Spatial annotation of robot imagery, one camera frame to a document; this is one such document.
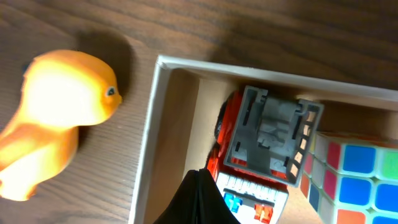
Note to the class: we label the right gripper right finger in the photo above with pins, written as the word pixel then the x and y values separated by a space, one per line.
pixel 211 207

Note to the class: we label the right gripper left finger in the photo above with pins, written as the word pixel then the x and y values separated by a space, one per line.
pixel 182 208

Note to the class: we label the red toy fire truck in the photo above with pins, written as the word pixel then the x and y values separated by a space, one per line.
pixel 262 143

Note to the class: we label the multicolour puzzle cube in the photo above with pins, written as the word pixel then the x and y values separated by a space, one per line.
pixel 351 178

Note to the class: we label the orange dinosaur toy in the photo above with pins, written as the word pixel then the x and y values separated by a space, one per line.
pixel 62 91

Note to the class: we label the white cardboard box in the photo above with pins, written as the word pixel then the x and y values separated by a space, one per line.
pixel 184 101

